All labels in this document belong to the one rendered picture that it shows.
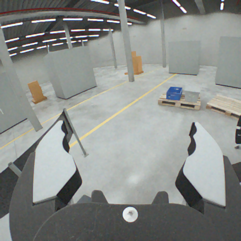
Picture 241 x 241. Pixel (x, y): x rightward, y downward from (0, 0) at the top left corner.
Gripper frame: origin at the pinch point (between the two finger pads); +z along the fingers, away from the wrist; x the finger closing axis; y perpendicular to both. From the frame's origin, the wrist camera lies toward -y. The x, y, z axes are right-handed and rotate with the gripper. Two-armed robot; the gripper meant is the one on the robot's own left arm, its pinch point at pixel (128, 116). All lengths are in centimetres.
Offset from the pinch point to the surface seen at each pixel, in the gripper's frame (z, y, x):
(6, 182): 14, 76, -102
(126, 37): 609, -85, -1
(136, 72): 811, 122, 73
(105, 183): 66, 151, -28
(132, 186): 61, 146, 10
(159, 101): 297, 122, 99
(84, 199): -0.4, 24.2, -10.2
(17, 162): 32, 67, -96
